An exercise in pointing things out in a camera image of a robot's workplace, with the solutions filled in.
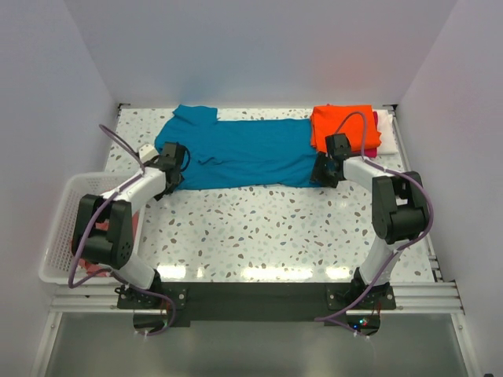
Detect folded magenta t shirt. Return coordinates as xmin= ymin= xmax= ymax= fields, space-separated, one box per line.
xmin=354 ymin=110 xmax=381 ymax=158

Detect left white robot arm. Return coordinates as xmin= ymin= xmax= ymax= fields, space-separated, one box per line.
xmin=68 ymin=142 xmax=190 ymax=308

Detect folded white t shirt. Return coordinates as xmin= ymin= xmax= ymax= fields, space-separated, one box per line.
xmin=374 ymin=109 xmax=398 ymax=156

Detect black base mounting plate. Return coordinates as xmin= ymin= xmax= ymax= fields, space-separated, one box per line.
xmin=116 ymin=280 xmax=397 ymax=329

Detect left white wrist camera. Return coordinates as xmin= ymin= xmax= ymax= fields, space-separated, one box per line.
xmin=137 ymin=144 xmax=159 ymax=163

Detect pink t shirt in basket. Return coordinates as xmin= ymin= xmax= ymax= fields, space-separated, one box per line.
xmin=69 ymin=211 xmax=141 ymax=282

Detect aluminium frame rails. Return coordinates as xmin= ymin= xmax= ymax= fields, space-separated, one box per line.
xmin=50 ymin=283 xmax=464 ymax=314

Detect folded orange t shirt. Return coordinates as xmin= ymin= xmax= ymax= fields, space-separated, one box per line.
xmin=310 ymin=104 xmax=374 ymax=154

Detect blue t shirt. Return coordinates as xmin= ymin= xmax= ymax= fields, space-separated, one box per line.
xmin=154 ymin=105 xmax=317 ymax=190

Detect white plastic laundry basket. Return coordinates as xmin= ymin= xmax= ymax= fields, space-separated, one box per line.
xmin=39 ymin=173 xmax=145 ymax=288

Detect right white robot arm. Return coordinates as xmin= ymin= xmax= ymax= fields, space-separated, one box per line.
xmin=310 ymin=134 xmax=433 ymax=309

